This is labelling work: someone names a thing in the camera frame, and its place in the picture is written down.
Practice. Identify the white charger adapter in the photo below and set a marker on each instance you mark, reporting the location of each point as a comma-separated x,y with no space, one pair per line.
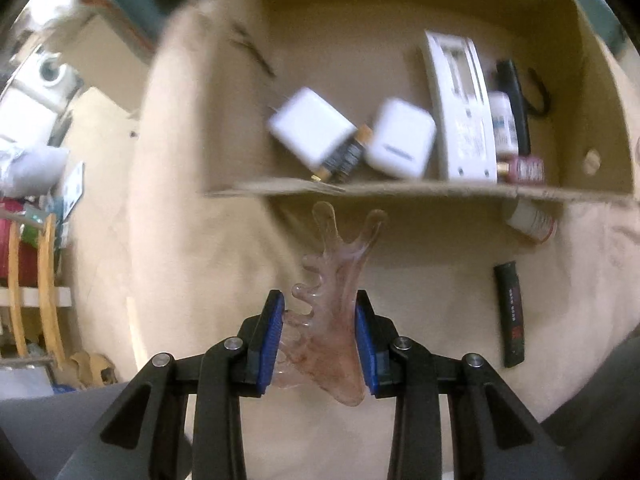
310,127

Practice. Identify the white washing machine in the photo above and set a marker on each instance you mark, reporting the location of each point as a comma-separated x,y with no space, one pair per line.
45,77

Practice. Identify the grey trousers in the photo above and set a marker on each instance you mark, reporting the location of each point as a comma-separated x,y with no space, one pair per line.
40,425

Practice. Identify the teal cloth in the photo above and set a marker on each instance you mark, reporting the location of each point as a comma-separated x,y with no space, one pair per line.
597,15

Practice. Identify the brown cardboard box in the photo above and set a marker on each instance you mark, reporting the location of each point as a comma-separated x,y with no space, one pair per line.
350,60

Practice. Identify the red capped bottle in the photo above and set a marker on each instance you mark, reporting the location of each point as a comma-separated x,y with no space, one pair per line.
532,220

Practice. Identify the blue white packet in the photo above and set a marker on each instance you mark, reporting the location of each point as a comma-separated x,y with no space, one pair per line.
74,190

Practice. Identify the slim black stick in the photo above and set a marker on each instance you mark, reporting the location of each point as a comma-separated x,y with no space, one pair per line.
515,100

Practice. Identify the beige blanket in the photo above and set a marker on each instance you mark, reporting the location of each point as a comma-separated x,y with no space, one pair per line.
200,260

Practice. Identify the translucent pink hair claw clip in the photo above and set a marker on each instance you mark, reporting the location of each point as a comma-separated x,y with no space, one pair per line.
335,360

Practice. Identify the small pink-labelled tube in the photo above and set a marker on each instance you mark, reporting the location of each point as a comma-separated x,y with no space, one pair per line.
525,169

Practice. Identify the wooden chair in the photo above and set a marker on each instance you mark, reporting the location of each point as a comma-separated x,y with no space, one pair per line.
47,285

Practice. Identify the red container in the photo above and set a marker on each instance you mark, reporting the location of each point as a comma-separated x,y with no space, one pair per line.
25,255

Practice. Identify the black flat stick package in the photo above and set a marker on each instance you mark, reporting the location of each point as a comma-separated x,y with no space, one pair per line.
511,315

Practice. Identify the white flat device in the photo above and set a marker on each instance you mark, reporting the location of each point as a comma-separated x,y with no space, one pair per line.
460,110

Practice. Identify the brown slippers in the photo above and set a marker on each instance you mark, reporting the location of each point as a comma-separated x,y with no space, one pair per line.
95,370

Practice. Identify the white plastic bag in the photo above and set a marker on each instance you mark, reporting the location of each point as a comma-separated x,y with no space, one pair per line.
30,167

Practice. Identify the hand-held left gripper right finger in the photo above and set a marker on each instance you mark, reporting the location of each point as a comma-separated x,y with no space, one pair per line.
367,347

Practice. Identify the white earbuds case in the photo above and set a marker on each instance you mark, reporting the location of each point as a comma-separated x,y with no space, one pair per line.
400,137

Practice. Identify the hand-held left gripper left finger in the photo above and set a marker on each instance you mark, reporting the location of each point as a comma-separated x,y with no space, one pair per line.
270,342

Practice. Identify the black gold battery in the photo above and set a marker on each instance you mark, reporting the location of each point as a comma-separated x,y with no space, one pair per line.
345,157

